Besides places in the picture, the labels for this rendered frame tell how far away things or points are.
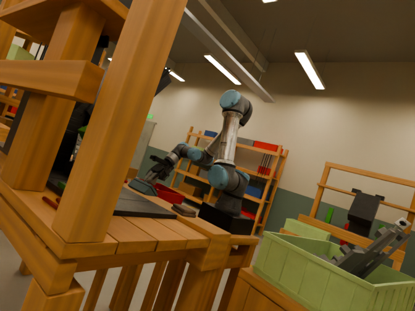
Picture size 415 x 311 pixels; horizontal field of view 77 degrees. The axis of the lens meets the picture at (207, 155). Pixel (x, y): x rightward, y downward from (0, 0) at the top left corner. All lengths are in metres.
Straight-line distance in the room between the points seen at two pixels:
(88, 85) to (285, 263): 0.88
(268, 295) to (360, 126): 5.85
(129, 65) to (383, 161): 6.08
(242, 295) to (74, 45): 1.08
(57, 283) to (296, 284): 0.75
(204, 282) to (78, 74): 0.86
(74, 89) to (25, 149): 0.35
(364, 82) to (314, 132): 1.52
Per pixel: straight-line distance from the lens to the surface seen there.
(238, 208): 1.45
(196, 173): 7.51
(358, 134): 6.64
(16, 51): 4.45
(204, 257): 1.07
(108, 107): 0.64
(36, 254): 0.78
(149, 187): 1.38
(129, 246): 0.76
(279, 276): 1.10
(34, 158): 0.98
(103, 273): 1.93
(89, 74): 0.69
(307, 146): 6.77
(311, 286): 1.05
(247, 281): 1.14
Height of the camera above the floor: 1.13
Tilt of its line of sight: 3 degrees up
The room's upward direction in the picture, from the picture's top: 19 degrees clockwise
